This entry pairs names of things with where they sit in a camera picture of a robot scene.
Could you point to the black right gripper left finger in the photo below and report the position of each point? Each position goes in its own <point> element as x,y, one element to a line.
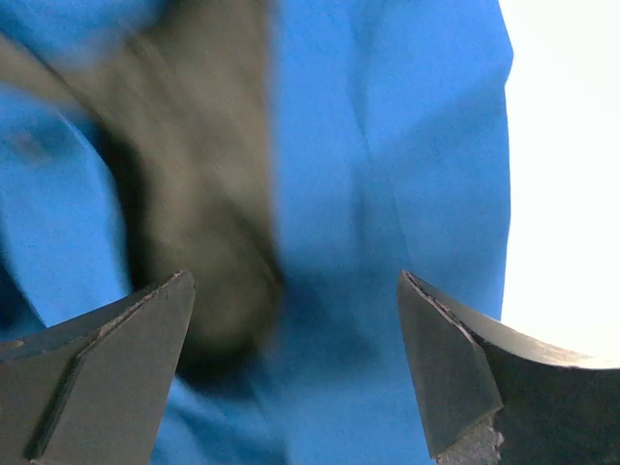
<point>93,390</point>

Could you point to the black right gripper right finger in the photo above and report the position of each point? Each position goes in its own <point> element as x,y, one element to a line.
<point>488,394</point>

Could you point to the blue and black jacket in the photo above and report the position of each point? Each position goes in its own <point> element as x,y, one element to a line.
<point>392,153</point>

